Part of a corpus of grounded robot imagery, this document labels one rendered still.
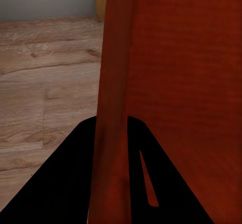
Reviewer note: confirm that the storage box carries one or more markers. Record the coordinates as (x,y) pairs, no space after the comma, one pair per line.
(176,65)

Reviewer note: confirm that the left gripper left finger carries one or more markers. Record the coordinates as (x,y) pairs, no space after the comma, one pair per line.
(59,192)

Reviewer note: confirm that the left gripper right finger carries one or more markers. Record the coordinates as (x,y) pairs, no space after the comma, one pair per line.
(177,203)

